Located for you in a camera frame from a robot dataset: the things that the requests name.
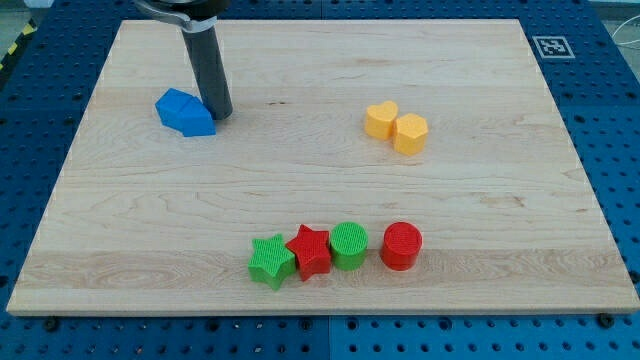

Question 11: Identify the blue cube block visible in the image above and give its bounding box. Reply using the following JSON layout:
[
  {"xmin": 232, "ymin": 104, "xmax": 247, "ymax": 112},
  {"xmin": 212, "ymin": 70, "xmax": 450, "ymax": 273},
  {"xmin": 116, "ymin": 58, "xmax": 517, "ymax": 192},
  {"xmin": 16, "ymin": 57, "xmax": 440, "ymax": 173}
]
[{"xmin": 155, "ymin": 88, "xmax": 193, "ymax": 130}]

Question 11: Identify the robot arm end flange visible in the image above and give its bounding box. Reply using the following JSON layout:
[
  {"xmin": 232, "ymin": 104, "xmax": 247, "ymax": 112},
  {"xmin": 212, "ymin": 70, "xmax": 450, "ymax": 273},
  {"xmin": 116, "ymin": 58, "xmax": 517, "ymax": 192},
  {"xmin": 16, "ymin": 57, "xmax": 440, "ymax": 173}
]
[{"xmin": 133, "ymin": 0, "xmax": 231, "ymax": 33}]

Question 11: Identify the light wooden board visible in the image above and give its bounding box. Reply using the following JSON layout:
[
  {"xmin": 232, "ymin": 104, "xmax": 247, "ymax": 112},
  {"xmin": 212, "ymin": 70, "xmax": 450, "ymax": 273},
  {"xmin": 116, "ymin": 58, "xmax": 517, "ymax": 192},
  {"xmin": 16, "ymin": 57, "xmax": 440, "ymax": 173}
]
[{"xmin": 7, "ymin": 19, "xmax": 639, "ymax": 317}]

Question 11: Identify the green cylinder block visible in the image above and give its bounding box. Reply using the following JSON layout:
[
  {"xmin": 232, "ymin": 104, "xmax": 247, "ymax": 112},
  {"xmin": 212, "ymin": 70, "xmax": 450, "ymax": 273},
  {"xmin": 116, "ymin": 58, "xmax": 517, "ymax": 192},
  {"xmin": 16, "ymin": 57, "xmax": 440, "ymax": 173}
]
[{"xmin": 329, "ymin": 222, "xmax": 368, "ymax": 271}]

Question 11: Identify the red star block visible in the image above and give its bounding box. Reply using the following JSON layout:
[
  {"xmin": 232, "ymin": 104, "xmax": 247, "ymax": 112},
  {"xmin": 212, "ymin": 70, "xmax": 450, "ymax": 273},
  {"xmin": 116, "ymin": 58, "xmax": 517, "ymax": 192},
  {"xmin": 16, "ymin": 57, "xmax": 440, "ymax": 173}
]
[{"xmin": 285, "ymin": 224, "xmax": 332, "ymax": 281}]

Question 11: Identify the yellow heart block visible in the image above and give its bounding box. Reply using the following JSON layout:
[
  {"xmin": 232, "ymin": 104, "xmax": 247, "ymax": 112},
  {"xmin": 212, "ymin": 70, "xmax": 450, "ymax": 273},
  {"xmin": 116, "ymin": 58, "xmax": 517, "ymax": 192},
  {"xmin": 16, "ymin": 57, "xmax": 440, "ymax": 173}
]
[{"xmin": 364, "ymin": 100, "xmax": 399, "ymax": 140}]

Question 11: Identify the green star block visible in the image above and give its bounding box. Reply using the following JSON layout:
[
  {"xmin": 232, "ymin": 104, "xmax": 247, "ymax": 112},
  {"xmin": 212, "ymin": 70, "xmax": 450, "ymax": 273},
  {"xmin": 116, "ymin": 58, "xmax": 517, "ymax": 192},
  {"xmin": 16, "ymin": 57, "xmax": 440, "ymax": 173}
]
[{"xmin": 248, "ymin": 233, "xmax": 296, "ymax": 291}]

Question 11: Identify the yellow hexagon block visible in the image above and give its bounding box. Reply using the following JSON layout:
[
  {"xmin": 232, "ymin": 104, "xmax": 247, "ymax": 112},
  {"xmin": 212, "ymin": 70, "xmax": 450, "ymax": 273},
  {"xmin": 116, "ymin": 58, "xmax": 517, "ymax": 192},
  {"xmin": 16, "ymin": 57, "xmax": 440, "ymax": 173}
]
[{"xmin": 393, "ymin": 113, "xmax": 429, "ymax": 156}]

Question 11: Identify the red cylinder block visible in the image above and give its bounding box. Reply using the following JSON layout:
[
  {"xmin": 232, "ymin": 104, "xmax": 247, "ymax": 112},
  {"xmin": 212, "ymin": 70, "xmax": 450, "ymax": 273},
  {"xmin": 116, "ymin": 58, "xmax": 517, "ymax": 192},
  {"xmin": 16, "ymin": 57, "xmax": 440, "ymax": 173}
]
[{"xmin": 380, "ymin": 222, "xmax": 423, "ymax": 271}]

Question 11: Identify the blue pentagon block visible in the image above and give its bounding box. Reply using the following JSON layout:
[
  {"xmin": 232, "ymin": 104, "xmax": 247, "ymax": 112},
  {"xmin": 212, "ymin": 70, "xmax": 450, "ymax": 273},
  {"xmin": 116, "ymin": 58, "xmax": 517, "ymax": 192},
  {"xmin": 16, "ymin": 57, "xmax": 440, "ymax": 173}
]
[{"xmin": 177, "ymin": 97, "xmax": 216, "ymax": 137}]

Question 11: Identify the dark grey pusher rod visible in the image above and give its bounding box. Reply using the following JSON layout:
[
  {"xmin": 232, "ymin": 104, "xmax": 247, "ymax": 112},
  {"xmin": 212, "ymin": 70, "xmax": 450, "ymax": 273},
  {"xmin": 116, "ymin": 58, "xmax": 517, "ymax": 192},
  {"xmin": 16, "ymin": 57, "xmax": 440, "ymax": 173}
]
[{"xmin": 182, "ymin": 17, "xmax": 233, "ymax": 120}]

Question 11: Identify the white fiducial marker tag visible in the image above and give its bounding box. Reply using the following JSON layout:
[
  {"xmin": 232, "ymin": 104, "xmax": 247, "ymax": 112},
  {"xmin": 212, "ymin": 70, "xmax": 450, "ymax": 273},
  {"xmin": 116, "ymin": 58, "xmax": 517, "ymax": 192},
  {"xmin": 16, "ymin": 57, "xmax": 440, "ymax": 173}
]
[{"xmin": 532, "ymin": 36, "xmax": 575, "ymax": 59}]

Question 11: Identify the white cable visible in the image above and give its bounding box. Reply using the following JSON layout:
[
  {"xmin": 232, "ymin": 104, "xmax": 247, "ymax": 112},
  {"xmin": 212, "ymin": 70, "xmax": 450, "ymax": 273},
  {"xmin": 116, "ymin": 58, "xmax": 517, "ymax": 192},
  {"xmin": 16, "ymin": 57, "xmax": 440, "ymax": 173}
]
[{"xmin": 610, "ymin": 14, "xmax": 640, "ymax": 51}]

